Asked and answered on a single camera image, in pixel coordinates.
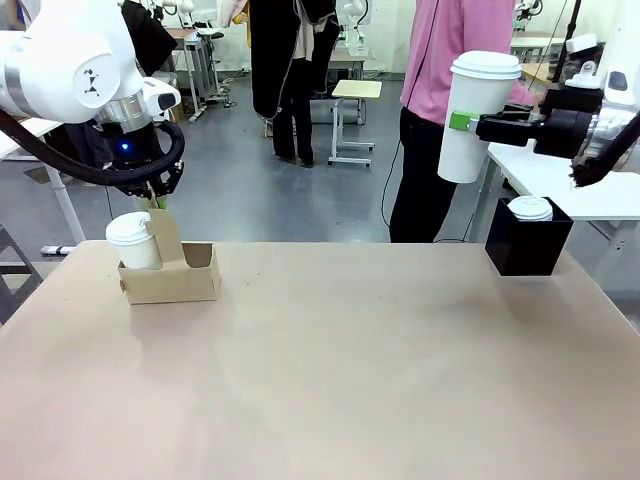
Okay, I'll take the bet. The black square box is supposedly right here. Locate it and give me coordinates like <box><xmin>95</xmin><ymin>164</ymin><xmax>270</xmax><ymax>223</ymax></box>
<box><xmin>484</xmin><ymin>196</ymin><xmax>575</xmax><ymax>278</ymax></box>

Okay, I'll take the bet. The white lidded cup in box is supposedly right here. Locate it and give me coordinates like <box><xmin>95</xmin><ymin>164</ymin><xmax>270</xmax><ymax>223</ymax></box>
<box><xmin>506</xmin><ymin>195</ymin><xmax>555</xmax><ymax>223</ymax></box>

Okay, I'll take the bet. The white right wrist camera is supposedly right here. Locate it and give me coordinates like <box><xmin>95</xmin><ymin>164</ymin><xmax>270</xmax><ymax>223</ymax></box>
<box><xmin>563</xmin><ymin>32</ymin><xmax>604</xmax><ymax>92</ymax></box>

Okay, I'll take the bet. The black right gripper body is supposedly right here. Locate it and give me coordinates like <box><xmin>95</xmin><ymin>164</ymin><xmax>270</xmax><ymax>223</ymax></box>
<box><xmin>530</xmin><ymin>88</ymin><xmax>602</xmax><ymax>160</ymax></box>

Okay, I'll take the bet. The white background table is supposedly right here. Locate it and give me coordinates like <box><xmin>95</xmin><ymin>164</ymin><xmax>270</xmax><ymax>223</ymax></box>
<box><xmin>509</xmin><ymin>32</ymin><xmax>569</xmax><ymax>66</ymax></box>

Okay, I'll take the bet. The black metal chair frame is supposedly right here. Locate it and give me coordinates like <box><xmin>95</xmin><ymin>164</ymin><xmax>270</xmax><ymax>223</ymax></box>
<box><xmin>0</xmin><ymin>224</ymin><xmax>45</xmax><ymax>327</ymax></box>

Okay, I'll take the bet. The small beige top stool table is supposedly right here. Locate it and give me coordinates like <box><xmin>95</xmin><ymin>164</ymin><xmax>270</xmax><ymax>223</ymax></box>
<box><xmin>327</xmin><ymin>79</ymin><xmax>384</xmax><ymax>169</ymax></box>

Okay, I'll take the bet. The white table with metal leg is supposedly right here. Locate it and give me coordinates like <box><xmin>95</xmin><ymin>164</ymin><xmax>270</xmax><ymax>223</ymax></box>
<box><xmin>0</xmin><ymin>115</ymin><xmax>87</xmax><ymax>257</ymax></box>

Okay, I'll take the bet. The short white lidded cup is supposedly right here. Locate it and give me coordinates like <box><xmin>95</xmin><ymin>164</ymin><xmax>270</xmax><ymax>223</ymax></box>
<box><xmin>104</xmin><ymin>211</ymin><xmax>164</xmax><ymax>272</ymax></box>

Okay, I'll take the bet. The brown cardboard cup carrier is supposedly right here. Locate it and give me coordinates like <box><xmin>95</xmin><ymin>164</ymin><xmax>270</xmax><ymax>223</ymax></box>
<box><xmin>117</xmin><ymin>208</ymin><xmax>223</xmax><ymax>306</ymax></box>

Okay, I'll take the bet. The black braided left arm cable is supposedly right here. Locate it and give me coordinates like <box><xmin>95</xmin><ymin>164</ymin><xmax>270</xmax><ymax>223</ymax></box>
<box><xmin>0</xmin><ymin>108</ymin><xmax>187</xmax><ymax>187</ymax></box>

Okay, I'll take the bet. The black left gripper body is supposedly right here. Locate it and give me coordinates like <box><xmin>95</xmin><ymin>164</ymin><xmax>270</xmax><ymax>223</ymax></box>
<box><xmin>98</xmin><ymin>118</ymin><xmax>166</xmax><ymax>175</ymax></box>

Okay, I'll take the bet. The metal frame cart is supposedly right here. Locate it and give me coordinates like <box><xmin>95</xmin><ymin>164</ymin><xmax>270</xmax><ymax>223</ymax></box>
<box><xmin>183</xmin><ymin>27</ymin><xmax>232</xmax><ymax>124</ymax></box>

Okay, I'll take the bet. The tall white paper cup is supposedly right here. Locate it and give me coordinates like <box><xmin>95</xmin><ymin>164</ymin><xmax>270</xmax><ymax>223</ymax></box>
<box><xmin>436</xmin><ymin>49</ymin><xmax>524</xmax><ymax>185</ymax></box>

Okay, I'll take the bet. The person in pink hoodie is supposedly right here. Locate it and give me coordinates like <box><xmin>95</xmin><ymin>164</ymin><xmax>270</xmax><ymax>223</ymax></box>
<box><xmin>388</xmin><ymin>0</ymin><xmax>542</xmax><ymax>245</ymax></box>

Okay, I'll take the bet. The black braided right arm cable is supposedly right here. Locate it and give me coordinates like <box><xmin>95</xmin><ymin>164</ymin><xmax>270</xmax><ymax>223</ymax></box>
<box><xmin>568</xmin><ymin>113</ymin><xmax>640</xmax><ymax>190</ymax></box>

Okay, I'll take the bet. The large white side table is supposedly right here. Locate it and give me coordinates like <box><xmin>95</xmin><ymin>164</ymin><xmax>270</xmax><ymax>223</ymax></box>
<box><xmin>485</xmin><ymin>143</ymin><xmax>640</xmax><ymax>224</ymax></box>

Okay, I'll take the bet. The black hanging jacket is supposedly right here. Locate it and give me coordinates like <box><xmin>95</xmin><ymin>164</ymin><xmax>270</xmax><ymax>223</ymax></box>
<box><xmin>121</xmin><ymin>0</ymin><xmax>179</xmax><ymax>77</ymax></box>

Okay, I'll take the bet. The person in black clothes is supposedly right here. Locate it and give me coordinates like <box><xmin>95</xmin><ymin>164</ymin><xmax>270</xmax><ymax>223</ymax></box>
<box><xmin>247</xmin><ymin>0</ymin><xmax>342</xmax><ymax>169</ymax></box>

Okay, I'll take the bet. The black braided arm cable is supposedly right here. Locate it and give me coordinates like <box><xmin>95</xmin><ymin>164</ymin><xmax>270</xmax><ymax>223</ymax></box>
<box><xmin>568</xmin><ymin>113</ymin><xmax>640</xmax><ymax>190</ymax></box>
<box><xmin>0</xmin><ymin>108</ymin><xmax>187</xmax><ymax>187</ymax></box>

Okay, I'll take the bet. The black camera pole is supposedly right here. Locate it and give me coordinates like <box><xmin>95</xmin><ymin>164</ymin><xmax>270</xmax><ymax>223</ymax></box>
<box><xmin>551</xmin><ymin>0</ymin><xmax>584</xmax><ymax>87</ymax></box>

